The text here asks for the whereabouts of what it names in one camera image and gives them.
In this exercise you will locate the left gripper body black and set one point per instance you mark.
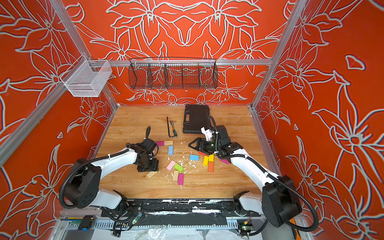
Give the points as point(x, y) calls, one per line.
point(150, 165)

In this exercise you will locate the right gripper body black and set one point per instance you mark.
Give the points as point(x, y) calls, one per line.
point(210, 147)

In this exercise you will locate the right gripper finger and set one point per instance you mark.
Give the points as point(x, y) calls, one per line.
point(193, 147)
point(192, 142)

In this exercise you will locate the pink block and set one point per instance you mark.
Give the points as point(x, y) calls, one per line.
point(171, 165)

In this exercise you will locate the magenta block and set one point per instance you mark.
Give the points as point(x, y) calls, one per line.
point(180, 179)
point(160, 143)
point(225, 161)

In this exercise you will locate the black plastic tool case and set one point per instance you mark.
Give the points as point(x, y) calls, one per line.
point(195, 118)

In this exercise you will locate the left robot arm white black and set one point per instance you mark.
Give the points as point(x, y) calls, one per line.
point(81, 187)

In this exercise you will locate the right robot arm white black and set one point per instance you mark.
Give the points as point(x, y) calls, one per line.
point(280, 202)

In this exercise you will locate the light blue block centre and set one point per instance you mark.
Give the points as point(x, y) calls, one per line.
point(194, 157)

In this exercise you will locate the yellow block lower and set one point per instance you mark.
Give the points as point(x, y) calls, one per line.
point(206, 161)

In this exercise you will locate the orange block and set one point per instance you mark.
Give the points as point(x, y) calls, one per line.
point(211, 167)

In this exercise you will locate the black hex key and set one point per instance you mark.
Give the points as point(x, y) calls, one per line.
point(169, 131)

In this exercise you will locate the green block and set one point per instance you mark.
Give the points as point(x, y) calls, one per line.
point(178, 168)

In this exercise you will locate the green handled ratchet wrench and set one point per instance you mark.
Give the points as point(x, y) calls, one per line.
point(173, 129)

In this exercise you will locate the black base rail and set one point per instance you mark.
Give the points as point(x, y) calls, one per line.
point(221, 207)

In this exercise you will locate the black wire basket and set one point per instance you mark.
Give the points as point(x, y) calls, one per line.
point(173, 74)

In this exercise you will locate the white wire basket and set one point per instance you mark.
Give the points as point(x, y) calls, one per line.
point(84, 80)

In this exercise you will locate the orange handled tool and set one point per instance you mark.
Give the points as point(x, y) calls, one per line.
point(296, 233)

